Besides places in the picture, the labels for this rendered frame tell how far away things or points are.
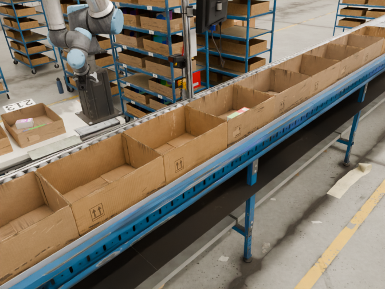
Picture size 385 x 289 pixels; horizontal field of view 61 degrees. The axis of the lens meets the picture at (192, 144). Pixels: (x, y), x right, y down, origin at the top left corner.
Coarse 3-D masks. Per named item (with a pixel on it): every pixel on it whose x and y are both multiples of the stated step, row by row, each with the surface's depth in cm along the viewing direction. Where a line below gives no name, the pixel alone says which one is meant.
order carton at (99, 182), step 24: (96, 144) 140; (120, 144) 149; (48, 168) 128; (72, 168) 135; (96, 168) 144; (120, 168) 151; (144, 168) 124; (72, 192) 137; (96, 192) 112; (120, 192) 119; (144, 192) 129; (96, 216) 115
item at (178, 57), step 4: (168, 56) 236; (172, 56) 234; (176, 56) 234; (180, 56) 237; (168, 60) 237; (172, 60) 234; (176, 60) 235; (180, 60) 238; (176, 64) 240; (180, 64) 241
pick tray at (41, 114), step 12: (24, 108) 227; (36, 108) 232; (48, 108) 226; (12, 120) 225; (36, 120) 229; (48, 120) 228; (60, 120) 208; (12, 132) 204; (24, 132) 196; (36, 132) 200; (48, 132) 206; (60, 132) 211; (24, 144) 198
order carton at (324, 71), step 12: (288, 60) 228; (300, 60) 239; (312, 60) 234; (324, 60) 228; (336, 60) 222; (300, 72) 244; (312, 72) 238; (324, 72) 207; (336, 72) 221; (312, 84) 202; (324, 84) 214; (312, 96) 208
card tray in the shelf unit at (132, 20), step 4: (140, 12) 342; (144, 12) 337; (124, 16) 314; (128, 16) 309; (132, 16) 304; (136, 16) 303; (124, 20) 316; (128, 20) 312; (132, 20) 307; (136, 20) 304; (124, 24) 319; (128, 24) 314; (132, 24) 309; (136, 24) 306; (140, 24) 309
